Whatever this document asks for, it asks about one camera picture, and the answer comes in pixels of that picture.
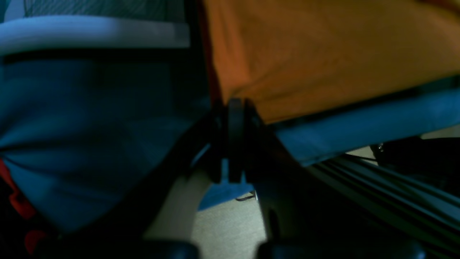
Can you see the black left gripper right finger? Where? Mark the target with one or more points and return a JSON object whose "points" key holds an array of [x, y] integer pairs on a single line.
{"points": [[303, 217]]}

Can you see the patterned booklet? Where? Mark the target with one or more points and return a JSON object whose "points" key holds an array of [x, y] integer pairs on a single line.
{"points": [[34, 25]]}

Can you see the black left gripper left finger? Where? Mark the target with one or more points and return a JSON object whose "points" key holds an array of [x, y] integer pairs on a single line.
{"points": [[155, 219]]}

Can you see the orange t-shirt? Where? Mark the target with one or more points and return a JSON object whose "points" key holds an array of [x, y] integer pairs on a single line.
{"points": [[295, 58]]}

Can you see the teal table cloth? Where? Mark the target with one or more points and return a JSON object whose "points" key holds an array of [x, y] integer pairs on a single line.
{"points": [[79, 128]]}

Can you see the dark table frame rails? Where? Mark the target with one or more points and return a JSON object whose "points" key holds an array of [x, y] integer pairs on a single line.
{"points": [[423, 212]]}

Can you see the red black hand tool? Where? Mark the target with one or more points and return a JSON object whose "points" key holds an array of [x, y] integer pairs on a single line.
{"points": [[19, 235]]}

